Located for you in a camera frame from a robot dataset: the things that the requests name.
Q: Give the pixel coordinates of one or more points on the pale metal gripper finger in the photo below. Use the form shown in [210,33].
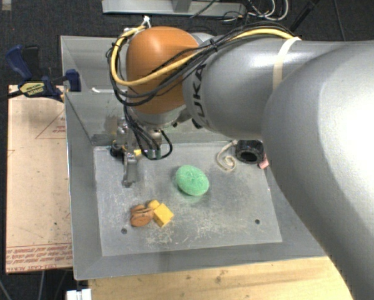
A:
[130,169]

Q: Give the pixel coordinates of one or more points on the brown round wooden toy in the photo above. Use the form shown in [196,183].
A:
[140,216]

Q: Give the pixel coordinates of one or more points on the yellow foam block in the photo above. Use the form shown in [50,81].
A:
[162,215]

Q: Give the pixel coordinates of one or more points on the green round sponge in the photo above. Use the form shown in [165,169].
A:
[191,180]

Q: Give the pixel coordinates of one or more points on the brown cardboard board red print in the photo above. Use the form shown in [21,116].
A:
[37,183]

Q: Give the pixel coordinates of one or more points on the grey metal bin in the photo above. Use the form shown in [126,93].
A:
[205,230]

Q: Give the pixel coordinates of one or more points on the black cup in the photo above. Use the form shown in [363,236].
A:
[249,150]

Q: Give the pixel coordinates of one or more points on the small pink object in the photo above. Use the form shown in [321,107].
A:
[263,163]

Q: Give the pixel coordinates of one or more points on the black cylinder on white bracket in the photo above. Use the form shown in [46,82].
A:
[115,151]

